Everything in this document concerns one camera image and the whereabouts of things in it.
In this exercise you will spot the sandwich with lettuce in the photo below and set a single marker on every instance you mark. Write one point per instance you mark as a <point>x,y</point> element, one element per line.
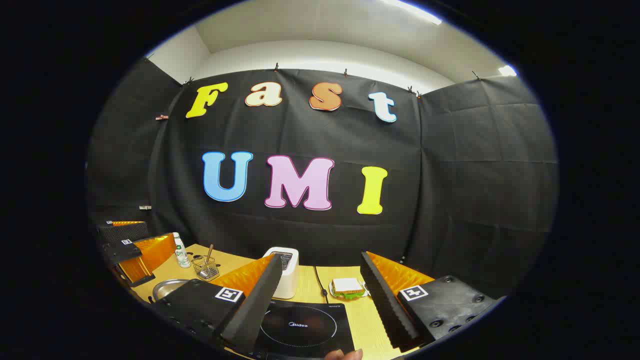
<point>346,286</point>

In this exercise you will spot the white toaster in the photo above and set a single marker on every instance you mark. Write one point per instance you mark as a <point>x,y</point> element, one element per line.
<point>291,280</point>

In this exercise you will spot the plastic bottle with green label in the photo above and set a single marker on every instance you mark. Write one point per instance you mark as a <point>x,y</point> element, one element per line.
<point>181,252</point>

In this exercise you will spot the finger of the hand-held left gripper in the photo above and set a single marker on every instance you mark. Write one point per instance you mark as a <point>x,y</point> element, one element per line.
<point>150,252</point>
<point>122,233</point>

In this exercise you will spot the black induction cooktop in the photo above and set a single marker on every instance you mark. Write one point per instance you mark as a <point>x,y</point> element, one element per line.
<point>300,325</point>

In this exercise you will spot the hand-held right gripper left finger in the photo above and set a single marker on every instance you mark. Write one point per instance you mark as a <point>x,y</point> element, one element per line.
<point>250,310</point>

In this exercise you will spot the black backdrop cloth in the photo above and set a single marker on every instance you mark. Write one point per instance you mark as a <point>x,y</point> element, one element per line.
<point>450,200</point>

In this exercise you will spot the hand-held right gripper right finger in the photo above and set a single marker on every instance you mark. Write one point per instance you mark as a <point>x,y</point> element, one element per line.
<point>385,305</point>

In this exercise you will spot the ceiling light strip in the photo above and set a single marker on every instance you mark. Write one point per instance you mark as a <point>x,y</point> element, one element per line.
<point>507,70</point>

